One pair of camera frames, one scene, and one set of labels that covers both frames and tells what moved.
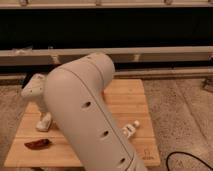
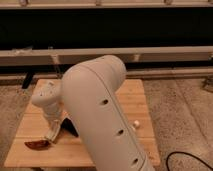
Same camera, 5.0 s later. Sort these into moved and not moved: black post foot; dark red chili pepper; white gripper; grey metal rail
Moved: white gripper
Not moved: black post foot; grey metal rail; dark red chili pepper
